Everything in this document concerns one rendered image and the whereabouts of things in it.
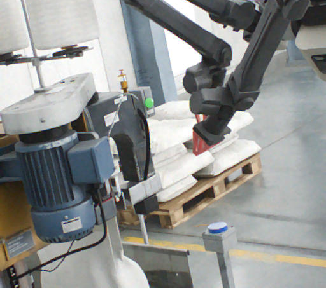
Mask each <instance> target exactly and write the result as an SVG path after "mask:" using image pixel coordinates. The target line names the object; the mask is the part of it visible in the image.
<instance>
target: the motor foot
mask: <svg viewBox="0 0 326 288"><path fill-rule="evenodd" d="M16 143H17V141H16V142H14V143H12V144H9V145H7V146H3V147H0V185H3V184H5V183H6V182H10V181H22V176H21V172H20V167H19V164H18V161H17V156H16V150H15V144H16Z"/></svg>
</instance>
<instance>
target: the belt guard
mask: <svg viewBox="0 0 326 288"><path fill-rule="evenodd" d="M72 79H73V80H74V81H73V82H70V81H72ZM63 81H65V83H61V82H63ZM52 86H53V88H55V87H60V86H67V87H65V88H63V90H61V91H59V92H56V93H48V94H45V93H47V92H42V93H34V94H32V95H30V96H28V97H26V98H24V99H22V100H21V101H18V102H16V103H14V104H12V105H10V106H8V107H5V108H4V109H2V110H1V112H0V115H1V120H2V124H3V128H4V133H5V134H8V135H18V134H29V133H33V132H40V130H46V129H49V128H53V127H57V126H61V125H65V124H66V123H69V122H72V121H74V120H75V119H77V117H79V115H80V114H81V113H82V112H83V110H84V108H85V106H86V105H87V103H88V102H89V100H90V98H91V96H93V94H94V93H95V91H96V85H95V82H94V75H93V73H91V72H88V73H83V74H76V75H73V76H72V77H71V76H68V77H66V78H64V79H63V80H62V81H59V82H56V83H54V84H52ZM48 92H49V91H48Z"/></svg>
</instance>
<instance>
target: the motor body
mask: <svg viewBox="0 0 326 288"><path fill-rule="evenodd" d="M77 143H78V138H77V133H76V130H73V129H69V130H68V132H67V133H65V134H63V135H60V136H58V137H54V138H51V139H47V140H43V141H40V142H38V141H36V142H30V143H24V142H22V141H17V143H16V144H15V150H16V156H17V161H18V164H19V167H20V172H21V176H22V180H23V184H24V189H25V194H26V197H27V202H28V205H30V206H32V207H31V209H30V211H31V217H32V221H33V224H34V229H35V232H36V235H37V237H38V238H39V239H41V240H42V241H44V242H46V243H64V242H70V241H73V240H77V239H79V238H81V237H84V236H86V234H88V233H89V232H90V231H91V230H92V229H94V226H95V223H96V214H95V210H94V202H93V200H92V197H91V195H90V193H87V192H85V187H84V185H75V184H74V181H73V180H72V177H71V174H70V171H69V165H68V162H67V156H66V155H67V152H68V150H69V149H71V148H72V147H74V146H75V145H77Z"/></svg>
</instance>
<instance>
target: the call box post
mask: <svg viewBox="0 0 326 288"><path fill-rule="evenodd" d="M216 256H217V260H218V267H219V268H220V274H221V278H222V285H223V288H235V283H234V277H233V272H232V266H231V261H230V254H229V251H227V252H225V253H221V252H216Z"/></svg>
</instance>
